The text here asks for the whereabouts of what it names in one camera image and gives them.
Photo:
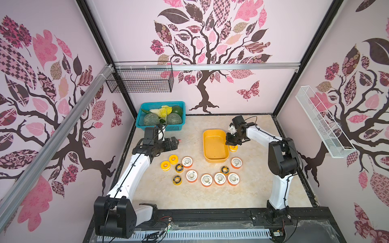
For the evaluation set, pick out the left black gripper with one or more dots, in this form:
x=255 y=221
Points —
x=167 y=147

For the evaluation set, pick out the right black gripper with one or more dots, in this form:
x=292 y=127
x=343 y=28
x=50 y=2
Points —
x=232 y=141

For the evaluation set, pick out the orange white tape roll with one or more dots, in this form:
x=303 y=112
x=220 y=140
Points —
x=233 y=179
x=220 y=179
x=191 y=176
x=206 y=180
x=187 y=162
x=236 y=163

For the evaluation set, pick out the yellow plastic storage box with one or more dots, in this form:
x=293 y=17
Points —
x=214 y=146

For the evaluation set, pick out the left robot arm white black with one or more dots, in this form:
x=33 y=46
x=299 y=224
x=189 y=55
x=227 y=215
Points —
x=115 y=214

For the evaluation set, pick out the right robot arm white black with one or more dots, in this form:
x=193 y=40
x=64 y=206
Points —
x=282 y=159

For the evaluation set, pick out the yellow tape roll upper right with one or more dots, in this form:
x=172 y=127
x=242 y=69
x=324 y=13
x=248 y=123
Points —
x=233 y=148

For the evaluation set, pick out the yellow tape roll far left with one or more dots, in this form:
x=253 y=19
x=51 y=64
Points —
x=165 y=166

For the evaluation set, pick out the yellow tape roll upper left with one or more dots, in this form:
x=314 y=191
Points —
x=173 y=159

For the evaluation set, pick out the black yellow tape roll right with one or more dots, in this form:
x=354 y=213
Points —
x=225 y=170

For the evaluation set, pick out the black yellow tape roll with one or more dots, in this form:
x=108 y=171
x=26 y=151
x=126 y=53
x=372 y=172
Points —
x=179 y=168
x=177 y=180
x=225 y=170

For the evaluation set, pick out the black yellow tape roll middle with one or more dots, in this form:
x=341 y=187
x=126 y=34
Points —
x=179 y=168

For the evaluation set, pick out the black yellow tape roll lower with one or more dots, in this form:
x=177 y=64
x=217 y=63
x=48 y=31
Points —
x=177 y=180

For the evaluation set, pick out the teal plastic basket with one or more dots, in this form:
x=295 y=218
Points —
x=145 y=109

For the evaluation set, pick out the green round melon left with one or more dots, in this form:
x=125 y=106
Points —
x=151 y=119

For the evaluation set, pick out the green round melon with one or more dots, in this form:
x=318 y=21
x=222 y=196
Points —
x=151 y=119
x=173 y=119

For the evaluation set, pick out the green round melon right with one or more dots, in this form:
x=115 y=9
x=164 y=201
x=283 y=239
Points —
x=173 y=119

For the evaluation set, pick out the yellow white cabbage toy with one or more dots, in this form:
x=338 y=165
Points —
x=162 y=112

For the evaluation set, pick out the dark green avocado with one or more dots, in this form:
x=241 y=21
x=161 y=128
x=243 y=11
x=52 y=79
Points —
x=177 y=110

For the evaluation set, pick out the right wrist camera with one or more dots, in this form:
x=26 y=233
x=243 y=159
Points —
x=232 y=129

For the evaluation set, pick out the black wire wall basket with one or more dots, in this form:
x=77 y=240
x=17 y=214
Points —
x=141 y=77

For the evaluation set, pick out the white cable duct strip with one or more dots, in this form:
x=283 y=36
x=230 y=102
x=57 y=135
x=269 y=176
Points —
x=197 y=235

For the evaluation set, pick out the white wire wall shelf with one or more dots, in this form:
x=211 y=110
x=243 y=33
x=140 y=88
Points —
x=329 y=130

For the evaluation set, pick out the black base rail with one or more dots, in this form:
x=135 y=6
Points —
x=298 y=225

